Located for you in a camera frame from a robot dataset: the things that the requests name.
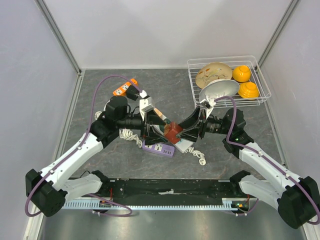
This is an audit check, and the white strip coiled cord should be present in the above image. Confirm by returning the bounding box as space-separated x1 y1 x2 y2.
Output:
186 146 207 166

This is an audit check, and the orange power strip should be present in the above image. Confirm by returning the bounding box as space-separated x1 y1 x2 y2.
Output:
112 78 139 97

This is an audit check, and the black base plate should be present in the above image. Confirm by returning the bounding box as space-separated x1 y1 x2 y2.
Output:
82 171 247 206

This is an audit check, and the lower yellow bowl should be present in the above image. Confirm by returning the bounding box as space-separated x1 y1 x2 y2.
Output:
238 81 259 99

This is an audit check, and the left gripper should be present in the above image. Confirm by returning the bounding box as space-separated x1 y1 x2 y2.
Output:
117 109 168 145

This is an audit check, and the white wire dish rack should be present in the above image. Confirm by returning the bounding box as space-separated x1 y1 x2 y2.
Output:
187 55 272 109

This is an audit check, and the white multicolour power strip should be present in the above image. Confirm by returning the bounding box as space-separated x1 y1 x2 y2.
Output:
163 114 194 153

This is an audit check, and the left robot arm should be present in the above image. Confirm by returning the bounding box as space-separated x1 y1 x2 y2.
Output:
25 96 167 217

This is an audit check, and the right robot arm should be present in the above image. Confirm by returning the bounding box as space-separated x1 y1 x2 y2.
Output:
177 107 320 229

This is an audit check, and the dark green cube socket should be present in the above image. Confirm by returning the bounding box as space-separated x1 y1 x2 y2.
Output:
164 124 171 135

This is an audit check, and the red-brown cube socket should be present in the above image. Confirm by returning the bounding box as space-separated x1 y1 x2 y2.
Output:
164 122 183 144

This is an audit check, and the beige floral plate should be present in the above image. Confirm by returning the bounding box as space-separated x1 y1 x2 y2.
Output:
195 62 233 89

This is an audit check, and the purple power strip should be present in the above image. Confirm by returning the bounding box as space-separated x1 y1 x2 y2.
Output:
142 142 175 158

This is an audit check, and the black cube socket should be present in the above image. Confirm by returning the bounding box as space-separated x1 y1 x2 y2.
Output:
125 85 140 101

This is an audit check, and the yellow bowl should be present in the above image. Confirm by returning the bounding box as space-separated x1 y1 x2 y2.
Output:
238 81 259 99
232 65 251 83

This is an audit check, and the upper yellow bowl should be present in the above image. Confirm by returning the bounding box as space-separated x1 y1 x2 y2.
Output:
232 65 251 83

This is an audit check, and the purple strip white cord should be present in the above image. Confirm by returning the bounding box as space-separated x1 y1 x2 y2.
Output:
119 128 145 148

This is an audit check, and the grey white plate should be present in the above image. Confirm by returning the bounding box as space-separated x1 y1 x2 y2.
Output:
198 79 240 106

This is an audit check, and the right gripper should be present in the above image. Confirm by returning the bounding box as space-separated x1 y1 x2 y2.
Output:
175 105 231 143

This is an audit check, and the beige cube socket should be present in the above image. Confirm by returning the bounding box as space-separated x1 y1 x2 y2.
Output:
153 107 166 125

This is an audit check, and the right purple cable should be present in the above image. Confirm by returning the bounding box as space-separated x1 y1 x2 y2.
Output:
213 96 320 225

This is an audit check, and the slotted cable duct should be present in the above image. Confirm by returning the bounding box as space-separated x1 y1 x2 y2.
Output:
62 198 238 211

